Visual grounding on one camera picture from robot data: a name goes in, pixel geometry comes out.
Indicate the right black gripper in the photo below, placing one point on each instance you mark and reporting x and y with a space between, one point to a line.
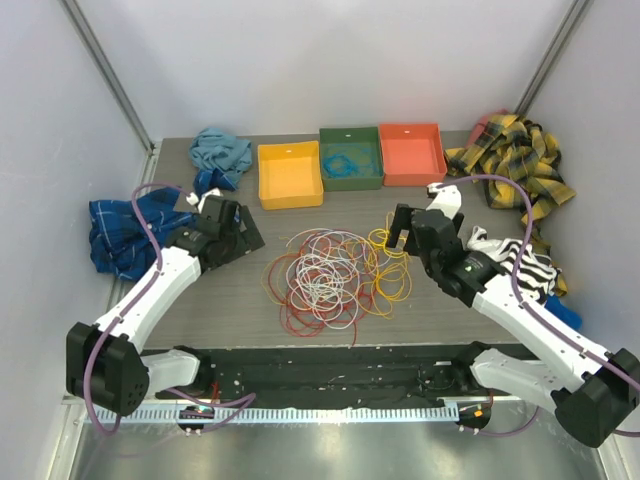
402 221

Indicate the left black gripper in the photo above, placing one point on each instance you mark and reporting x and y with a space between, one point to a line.
253 240

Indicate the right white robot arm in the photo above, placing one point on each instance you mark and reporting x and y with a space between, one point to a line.
590 390

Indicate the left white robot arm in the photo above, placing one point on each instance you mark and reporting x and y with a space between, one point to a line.
105 362

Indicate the coral red plastic bin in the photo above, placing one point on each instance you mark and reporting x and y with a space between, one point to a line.
412 154

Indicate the yellow plastic bin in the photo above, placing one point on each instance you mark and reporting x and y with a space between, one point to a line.
290 175

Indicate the green plastic bin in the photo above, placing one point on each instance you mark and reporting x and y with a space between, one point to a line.
350 159

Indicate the light blue cloth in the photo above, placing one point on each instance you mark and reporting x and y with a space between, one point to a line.
213 149

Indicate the pink cloth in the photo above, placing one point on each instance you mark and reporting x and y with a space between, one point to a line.
481 124

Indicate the yellow plaid cloth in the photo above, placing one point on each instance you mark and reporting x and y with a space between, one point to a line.
516 148

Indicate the dark blue plaid cloth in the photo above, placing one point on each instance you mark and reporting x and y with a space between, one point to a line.
127 238

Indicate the black white striped cloth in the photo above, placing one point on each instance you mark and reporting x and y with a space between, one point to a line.
537 277

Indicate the blue object under cloth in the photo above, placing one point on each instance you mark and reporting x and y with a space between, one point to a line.
566 315

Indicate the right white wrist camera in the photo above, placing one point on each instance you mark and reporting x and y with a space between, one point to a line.
445 198

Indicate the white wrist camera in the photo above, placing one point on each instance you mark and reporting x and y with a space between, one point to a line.
445 198
198 201

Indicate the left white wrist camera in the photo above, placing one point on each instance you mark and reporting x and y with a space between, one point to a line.
198 201

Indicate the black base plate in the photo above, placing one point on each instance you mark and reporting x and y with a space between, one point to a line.
334 378

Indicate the left aluminium frame post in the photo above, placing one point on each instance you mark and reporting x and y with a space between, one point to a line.
101 61

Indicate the aluminium frame post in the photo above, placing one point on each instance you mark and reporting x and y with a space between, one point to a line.
101 61
577 11

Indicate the slotted cable duct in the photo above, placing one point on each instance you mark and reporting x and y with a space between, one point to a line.
182 413

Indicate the right aluminium frame post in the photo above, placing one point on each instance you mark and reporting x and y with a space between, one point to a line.
577 11

